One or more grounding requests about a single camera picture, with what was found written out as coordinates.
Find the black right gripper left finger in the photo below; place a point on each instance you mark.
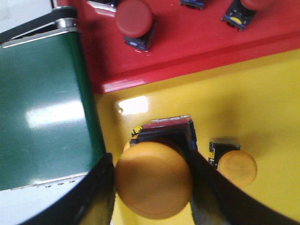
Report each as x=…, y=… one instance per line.
x=96, y=188

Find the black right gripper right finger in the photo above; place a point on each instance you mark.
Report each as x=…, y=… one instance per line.
x=216, y=201

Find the yellow mushroom push button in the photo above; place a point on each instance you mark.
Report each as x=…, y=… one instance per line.
x=152, y=175
x=236, y=165

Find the red mushroom push button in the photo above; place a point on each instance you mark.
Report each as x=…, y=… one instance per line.
x=199, y=4
x=135, y=20
x=241, y=12

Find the green conveyor belt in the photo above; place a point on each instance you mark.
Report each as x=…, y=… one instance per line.
x=42, y=112

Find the yellow plastic tray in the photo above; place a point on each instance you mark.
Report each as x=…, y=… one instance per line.
x=255, y=103

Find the red plastic tray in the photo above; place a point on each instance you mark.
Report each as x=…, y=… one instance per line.
x=185, y=41

